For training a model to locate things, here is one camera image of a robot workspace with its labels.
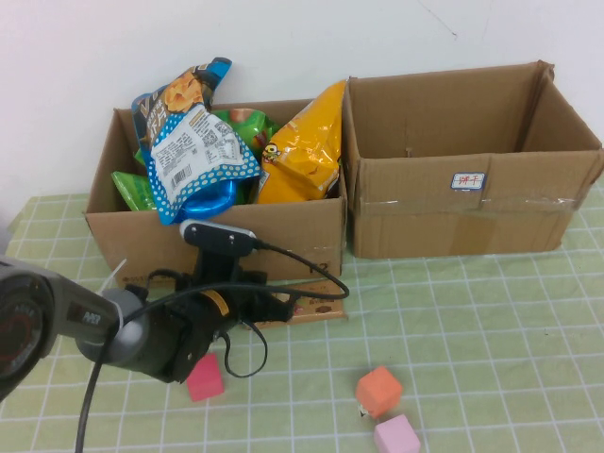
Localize blue chip bag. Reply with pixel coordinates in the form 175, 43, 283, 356
131, 57, 263, 226

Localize black left camera cable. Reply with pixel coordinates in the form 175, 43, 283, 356
74, 239, 351, 453

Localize white label red writing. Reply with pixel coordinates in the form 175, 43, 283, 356
451, 172, 486, 192

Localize orange cube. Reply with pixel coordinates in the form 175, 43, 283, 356
355, 365, 405, 419

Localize brown biscuit packet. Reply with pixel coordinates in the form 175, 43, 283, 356
244, 277, 350, 329

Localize white zip tie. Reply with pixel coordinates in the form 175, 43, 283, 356
106, 258, 128, 296

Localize green checked tablecloth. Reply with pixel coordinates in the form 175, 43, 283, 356
0, 181, 604, 453

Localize taped cardboard box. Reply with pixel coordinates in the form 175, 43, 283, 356
342, 59, 604, 260

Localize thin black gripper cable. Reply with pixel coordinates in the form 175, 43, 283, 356
220, 324, 269, 378

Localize red cube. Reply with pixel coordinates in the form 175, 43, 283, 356
186, 352, 227, 403

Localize large green chip bag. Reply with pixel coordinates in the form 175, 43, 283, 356
134, 108, 279, 166

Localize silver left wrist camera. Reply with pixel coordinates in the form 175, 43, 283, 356
178, 219, 259, 259

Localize yellow chip bag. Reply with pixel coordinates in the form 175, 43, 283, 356
257, 79, 346, 205

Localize small green chip bag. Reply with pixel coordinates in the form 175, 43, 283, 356
110, 170, 157, 211

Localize pink cube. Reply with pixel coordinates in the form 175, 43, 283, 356
375, 413, 422, 453

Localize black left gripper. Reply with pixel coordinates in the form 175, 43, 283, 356
188, 271, 296, 331

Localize cardboard box with F2 print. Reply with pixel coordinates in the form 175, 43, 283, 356
83, 99, 348, 290

